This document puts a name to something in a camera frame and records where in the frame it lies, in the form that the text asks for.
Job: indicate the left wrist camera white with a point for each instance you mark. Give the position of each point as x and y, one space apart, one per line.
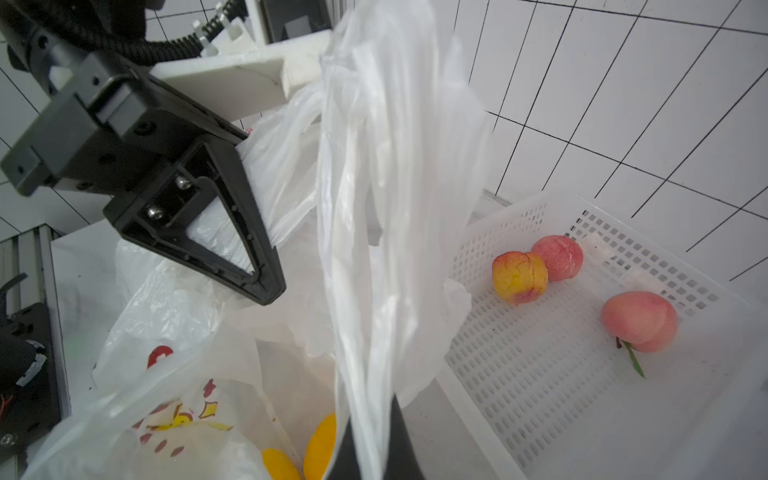
254 64

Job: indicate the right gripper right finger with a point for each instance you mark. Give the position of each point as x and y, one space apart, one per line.
402 463

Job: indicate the aluminium mounting rail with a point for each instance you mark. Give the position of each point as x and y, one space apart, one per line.
31 253

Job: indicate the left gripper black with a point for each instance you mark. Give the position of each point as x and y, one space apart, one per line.
181 189

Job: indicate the yellow-red peach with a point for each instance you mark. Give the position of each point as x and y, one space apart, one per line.
519 278

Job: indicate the red peach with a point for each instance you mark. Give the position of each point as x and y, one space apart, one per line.
562 256

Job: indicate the white basket perforated plastic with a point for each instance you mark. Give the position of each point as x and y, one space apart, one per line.
545 391

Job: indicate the white printed plastic bag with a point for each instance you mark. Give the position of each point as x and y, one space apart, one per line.
368 178

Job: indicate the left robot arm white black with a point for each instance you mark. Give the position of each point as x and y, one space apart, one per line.
49 39

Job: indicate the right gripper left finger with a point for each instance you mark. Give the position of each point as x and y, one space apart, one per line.
345 464

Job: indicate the pink peach with leaf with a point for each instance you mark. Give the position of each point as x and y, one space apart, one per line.
640 322

